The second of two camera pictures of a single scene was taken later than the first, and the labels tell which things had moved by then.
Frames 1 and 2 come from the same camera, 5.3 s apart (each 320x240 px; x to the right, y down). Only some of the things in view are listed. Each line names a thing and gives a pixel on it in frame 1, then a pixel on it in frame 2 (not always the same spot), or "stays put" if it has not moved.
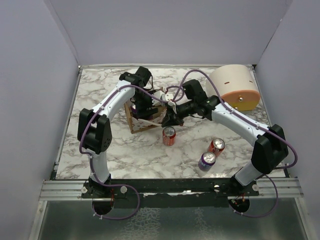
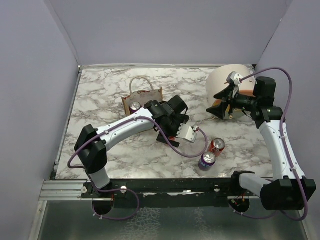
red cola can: (216, 146) stays put
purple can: (133, 109) stays put
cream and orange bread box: (237, 85) stays put
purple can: (206, 161) stays put
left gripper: (146, 111) to (169, 132)
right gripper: (174, 113) to (228, 102)
